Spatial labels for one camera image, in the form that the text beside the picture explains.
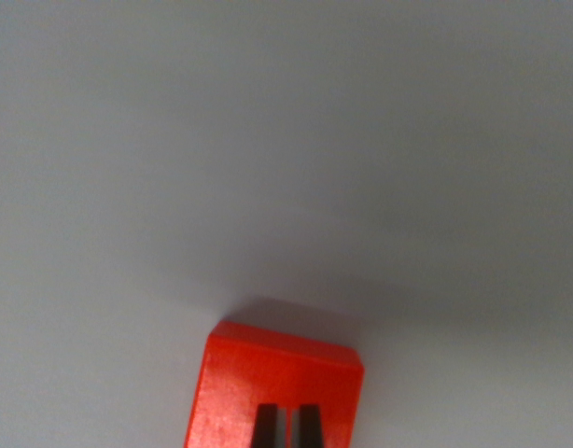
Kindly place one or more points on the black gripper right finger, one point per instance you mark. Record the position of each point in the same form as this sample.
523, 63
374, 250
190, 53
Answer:
310, 427

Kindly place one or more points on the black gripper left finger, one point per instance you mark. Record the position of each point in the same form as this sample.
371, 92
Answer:
267, 427

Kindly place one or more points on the red cube block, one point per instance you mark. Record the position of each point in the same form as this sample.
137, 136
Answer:
249, 378

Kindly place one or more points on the white plastic tray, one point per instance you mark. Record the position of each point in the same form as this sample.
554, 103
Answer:
286, 140

